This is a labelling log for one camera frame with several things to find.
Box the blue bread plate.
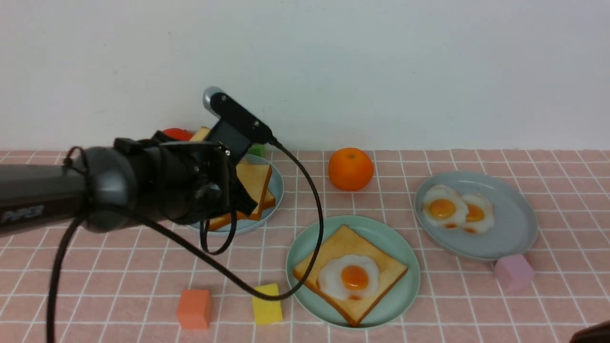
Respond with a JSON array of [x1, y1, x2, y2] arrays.
[[208, 154, 285, 237]]

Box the fried egg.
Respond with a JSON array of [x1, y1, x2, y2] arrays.
[[316, 254, 380, 300], [421, 184, 468, 229], [462, 193, 495, 235]]

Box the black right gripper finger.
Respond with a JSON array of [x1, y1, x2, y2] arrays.
[[570, 321, 610, 343]]

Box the black camera cable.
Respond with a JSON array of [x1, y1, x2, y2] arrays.
[[45, 138, 325, 343]]

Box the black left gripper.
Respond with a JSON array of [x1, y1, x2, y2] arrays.
[[113, 131, 258, 225]]

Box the orange cube block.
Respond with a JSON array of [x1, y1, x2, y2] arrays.
[[176, 289, 214, 330]]

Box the pink cube block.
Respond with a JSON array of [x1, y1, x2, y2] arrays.
[[494, 254, 535, 293]]

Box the grey egg plate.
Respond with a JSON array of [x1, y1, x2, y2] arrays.
[[413, 171, 539, 262]]

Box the orange fruit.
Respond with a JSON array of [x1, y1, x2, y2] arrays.
[[327, 148, 375, 192]]

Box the toast slice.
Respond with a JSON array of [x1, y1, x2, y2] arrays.
[[189, 126, 211, 142], [292, 224, 409, 327], [236, 163, 276, 221], [209, 190, 276, 232]]

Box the green centre plate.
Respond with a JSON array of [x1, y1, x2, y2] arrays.
[[285, 215, 421, 330]]

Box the green cube block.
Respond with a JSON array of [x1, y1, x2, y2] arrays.
[[248, 144, 266, 158]]

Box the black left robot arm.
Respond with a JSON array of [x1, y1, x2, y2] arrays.
[[1, 133, 258, 237]]

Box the red pomegranate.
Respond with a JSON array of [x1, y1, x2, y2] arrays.
[[162, 128, 194, 141]]

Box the yellow cube block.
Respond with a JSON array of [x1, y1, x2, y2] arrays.
[[252, 283, 284, 326]]

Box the pink checkered tablecloth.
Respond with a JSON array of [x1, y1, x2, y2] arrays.
[[0, 150, 610, 343]]

